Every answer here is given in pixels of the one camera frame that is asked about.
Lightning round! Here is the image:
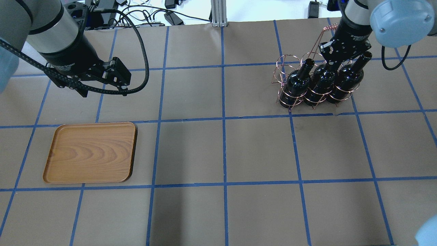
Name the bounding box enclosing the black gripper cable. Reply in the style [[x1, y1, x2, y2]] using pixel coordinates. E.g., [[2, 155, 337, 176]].
[[0, 9, 150, 95]]

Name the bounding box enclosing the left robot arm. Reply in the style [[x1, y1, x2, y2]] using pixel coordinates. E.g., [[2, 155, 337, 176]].
[[1, 0, 131, 97]]

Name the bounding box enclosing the black power adapter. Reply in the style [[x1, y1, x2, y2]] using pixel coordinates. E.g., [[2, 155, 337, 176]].
[[308, 0, 320, 19]]

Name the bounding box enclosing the wooden tray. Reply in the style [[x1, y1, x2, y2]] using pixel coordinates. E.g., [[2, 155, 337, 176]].
[[42, 122, 137, 184]]

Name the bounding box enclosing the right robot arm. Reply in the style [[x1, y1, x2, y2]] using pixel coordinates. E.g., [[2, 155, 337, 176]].
[[319, 0, 436, 63]]

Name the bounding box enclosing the black wine bottle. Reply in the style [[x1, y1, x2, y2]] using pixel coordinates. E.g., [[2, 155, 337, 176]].
[[278, 58, 315, 111], [304, 63, 338, 108], [327, 51, 372, 105]]

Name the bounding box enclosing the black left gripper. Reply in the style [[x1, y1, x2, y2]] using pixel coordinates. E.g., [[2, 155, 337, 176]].
[[45, 35, 131, 93]]

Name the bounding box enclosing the copper wire bottle basket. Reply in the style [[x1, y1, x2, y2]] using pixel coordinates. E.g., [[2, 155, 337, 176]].
[[271, 23, 351, 112]]

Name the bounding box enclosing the aluminium frame post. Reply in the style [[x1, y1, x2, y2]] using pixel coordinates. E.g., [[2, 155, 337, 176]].
[[211, 0, 228, 27]]

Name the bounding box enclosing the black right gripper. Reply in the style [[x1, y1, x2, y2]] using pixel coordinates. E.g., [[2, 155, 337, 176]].
[[319, 19, 372, 63]]

